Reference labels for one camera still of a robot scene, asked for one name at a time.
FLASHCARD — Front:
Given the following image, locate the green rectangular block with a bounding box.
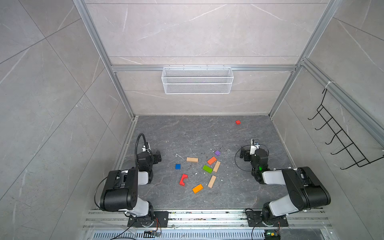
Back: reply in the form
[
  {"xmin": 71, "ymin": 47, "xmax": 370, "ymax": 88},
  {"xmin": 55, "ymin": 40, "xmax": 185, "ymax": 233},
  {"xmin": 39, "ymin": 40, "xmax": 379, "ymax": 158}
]
[{"xmin": 203, "ymin": 165, "xmax": 213, "ymax": 174}]

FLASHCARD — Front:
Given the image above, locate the aluminium mounting rail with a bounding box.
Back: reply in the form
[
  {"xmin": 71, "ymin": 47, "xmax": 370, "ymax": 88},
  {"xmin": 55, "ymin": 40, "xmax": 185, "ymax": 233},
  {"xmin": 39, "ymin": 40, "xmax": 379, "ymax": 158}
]
[{"xmin": 82, "ymin": 209, "xmax": 333, "ymax": 230}]

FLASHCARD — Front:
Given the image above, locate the red arch block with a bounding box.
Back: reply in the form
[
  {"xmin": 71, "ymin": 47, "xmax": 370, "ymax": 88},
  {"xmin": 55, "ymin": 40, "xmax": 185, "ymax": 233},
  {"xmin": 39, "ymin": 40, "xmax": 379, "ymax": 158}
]
[{"xmin": 179, "ymin": 174, "xmax": 188, "ymax": 187}]

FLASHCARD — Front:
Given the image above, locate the red-orange rectangular block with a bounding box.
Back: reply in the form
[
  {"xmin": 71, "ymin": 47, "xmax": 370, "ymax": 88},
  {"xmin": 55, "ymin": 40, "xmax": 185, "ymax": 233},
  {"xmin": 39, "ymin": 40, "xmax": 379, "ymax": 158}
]
[{"xmin": 207, "ymin": 157, "xmax": 217, "ymax": 165}]

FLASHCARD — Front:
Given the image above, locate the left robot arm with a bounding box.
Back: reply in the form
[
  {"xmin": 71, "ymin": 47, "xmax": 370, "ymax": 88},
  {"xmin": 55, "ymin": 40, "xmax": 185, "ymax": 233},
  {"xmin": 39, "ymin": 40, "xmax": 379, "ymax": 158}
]
[{"xmin": 100, "ymin": 151, "xmax": 162, "ymax": 222}]

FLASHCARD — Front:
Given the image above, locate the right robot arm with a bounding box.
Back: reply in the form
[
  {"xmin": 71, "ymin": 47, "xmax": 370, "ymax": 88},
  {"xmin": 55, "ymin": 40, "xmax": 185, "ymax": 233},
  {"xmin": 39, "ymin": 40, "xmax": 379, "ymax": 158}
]
[{"xmin": 238, "ymin": 145, "xmax": 331, "ymax": 226}]

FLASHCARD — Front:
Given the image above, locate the natural wood block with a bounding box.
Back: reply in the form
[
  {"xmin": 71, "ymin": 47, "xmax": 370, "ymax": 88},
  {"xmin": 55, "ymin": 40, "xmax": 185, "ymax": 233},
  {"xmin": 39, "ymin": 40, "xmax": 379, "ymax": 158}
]
[
  {"xmin": 213, "ymin": 161, "xmax": 221, "ymax": 173},
  {"xmin": 186, "ymin": 157, "xmax": 199, "ymax": 163},
  {"xmin": 208, "ymin": 176, "xmax": 217, "ymax": 188}
]

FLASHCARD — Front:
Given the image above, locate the white wire mesh basket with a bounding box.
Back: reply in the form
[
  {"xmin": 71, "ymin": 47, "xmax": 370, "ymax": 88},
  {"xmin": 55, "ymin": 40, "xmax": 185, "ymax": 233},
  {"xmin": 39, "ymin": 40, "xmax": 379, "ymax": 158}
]
[{"xmin": 162, "ymin": 67, "xmax": 234, "ymax": 95}]

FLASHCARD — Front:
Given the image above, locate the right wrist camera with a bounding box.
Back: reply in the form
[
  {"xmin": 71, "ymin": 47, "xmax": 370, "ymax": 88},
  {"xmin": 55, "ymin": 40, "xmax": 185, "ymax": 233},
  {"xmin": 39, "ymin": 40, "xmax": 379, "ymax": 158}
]
[{"xmin": 250, "ymin": 139, "xmax": 260, "ymax": 155}]

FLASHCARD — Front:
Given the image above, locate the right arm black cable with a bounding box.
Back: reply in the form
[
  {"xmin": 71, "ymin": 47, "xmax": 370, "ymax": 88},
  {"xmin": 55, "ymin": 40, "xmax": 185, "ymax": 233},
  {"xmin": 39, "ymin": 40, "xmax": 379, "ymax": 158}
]
[{"xmin": 234, "ymin": 144, "xmax": 270, "ymax": 172}]

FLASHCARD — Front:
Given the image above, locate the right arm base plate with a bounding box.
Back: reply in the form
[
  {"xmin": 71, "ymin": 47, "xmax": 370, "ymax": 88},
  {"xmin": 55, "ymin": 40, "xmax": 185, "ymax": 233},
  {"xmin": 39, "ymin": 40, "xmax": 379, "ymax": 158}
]
[{"xmin": 244, "ymin": 209, "xmax": 289, "ymax": 228}]

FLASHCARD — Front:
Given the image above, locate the black wire hook rack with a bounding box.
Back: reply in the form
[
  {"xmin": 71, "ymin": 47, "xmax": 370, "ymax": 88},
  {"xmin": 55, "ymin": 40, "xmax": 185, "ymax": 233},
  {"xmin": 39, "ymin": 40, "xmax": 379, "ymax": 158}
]
[{"xmin": 308, "ymin": 89, "xmax": 384, "ymax": 170}]

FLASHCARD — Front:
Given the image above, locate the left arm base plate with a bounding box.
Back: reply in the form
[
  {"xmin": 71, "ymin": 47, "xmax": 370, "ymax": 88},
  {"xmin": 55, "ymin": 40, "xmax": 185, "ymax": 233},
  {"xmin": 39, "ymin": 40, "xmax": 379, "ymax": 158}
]
[{"xmin": 127, "ymin": 211, "xmax": 170, "ymax": 228}]

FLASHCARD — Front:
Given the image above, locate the orange-yellow rectangular block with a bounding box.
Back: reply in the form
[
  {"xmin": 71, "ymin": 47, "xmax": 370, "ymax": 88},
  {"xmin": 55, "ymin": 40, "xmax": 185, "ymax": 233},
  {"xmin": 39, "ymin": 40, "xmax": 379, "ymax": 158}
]
[{"xmin": 193, "ymin": 184, "xmax": 204, "ymax": 194}]

